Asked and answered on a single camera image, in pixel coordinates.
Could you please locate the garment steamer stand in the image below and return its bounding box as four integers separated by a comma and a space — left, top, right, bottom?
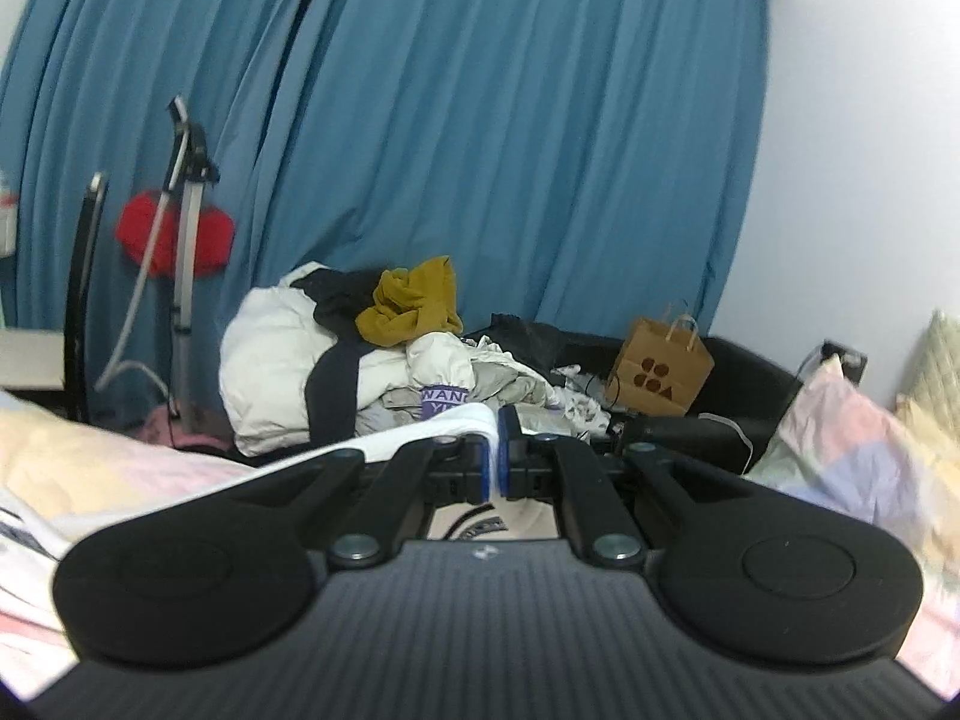
94, 94, 220, 427

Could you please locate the white desk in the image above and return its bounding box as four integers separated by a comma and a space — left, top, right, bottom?
0, 328, 65, 392

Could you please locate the mustard yellow garment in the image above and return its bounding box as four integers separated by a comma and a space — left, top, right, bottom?
355, 255, 464, 348

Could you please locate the black sofa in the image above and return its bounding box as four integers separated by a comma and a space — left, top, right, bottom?
463, 312, 804, 478

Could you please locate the red garment on stand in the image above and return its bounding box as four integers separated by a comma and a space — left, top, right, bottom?
114, 190, 235, 278

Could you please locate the pastel tie-dye bed duvet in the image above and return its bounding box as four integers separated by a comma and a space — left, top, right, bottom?
2, 390, 958, 699

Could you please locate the black upright board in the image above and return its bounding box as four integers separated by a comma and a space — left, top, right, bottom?
64, 172, 107, 422

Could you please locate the white sweatshirt jacket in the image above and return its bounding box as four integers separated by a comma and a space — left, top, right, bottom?
0, 400, 560, 631

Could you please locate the white and black puffer jacket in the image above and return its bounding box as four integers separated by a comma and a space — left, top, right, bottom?
218, 260, 477, 458

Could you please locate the brown paper bag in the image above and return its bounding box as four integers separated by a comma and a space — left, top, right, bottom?
605, 314, 715, 416

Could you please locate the grey crumpled garment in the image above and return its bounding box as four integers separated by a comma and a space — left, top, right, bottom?
466, 335, 610, 440

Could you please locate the pastel pillow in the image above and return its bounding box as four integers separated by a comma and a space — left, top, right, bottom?
747, 358, 929, 550

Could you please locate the blue curtain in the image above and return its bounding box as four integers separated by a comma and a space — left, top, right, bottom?
2, 0, 770, 400

